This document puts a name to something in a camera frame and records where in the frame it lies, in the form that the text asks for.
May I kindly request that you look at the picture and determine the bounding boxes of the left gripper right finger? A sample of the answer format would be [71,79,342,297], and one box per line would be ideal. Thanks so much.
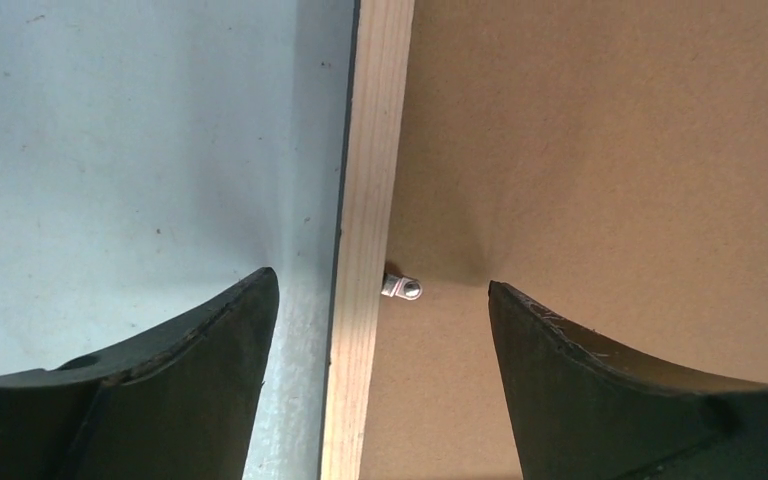
[488,281,768,479]

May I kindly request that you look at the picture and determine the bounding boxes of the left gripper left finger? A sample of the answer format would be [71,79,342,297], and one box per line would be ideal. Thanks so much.
[0,267,280,479]

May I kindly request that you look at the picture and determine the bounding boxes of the wooden picture frame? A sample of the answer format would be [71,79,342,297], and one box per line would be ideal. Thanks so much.
[318,1,415,479]

